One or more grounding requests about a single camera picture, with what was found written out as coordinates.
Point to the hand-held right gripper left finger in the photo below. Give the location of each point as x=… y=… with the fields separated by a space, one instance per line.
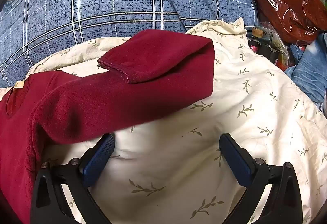
x=99 y=160

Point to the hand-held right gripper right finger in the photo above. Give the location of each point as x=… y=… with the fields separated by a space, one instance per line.
x=235 y=160

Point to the dark red fleece sweater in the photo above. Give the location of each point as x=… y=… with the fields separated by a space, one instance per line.
x=102 y=101

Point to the cream leaf-print quilt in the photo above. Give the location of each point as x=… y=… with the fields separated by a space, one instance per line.
x=255 y=111

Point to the blue denim cloth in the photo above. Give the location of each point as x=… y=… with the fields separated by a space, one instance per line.
x=311 y=70

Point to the clear bag of small items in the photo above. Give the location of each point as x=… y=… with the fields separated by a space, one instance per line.
x=265 y=45

